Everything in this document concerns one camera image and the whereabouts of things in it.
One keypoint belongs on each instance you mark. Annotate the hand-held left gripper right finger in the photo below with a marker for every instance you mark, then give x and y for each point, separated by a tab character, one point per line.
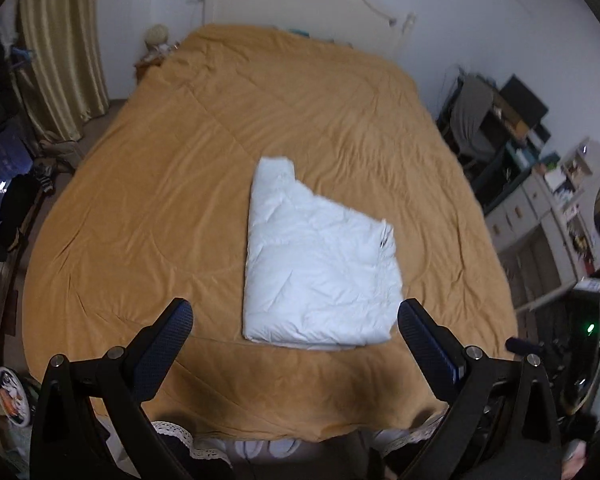
427	345

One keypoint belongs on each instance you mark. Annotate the beige striped curtain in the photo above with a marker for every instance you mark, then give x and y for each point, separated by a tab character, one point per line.
60	50

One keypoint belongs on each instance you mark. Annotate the white bed headboard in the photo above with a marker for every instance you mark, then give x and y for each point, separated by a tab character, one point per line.
300	0

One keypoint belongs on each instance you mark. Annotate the grey cloth on chair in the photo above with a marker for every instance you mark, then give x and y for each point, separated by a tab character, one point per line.
470	115

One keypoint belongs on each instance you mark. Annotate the white dresser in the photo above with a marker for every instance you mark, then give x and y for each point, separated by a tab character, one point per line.
545	230

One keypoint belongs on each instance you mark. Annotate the white lace bed skirt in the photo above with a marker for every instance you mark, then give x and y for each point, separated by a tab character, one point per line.
205	452

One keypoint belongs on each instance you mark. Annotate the round printed plate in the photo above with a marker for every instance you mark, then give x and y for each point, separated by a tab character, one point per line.
12	392

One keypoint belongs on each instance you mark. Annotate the wooden nightstand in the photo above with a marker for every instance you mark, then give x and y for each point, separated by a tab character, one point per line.
147	67

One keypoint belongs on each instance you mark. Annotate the white down jacket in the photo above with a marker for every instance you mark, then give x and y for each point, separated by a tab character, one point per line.
320	270

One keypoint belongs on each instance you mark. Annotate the pile of dark clothes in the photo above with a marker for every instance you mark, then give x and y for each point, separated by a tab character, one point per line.
17	210

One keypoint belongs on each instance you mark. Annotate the orange bed cover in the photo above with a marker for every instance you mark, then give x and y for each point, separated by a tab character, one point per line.
180	185

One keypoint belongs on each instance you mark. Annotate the black monitor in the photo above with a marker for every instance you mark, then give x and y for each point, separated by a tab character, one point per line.
525	100

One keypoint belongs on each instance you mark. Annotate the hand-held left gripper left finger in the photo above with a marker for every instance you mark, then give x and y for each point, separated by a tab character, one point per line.
167	345

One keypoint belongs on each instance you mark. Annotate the round plush toy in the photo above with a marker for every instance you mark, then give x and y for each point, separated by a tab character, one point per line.
156	37

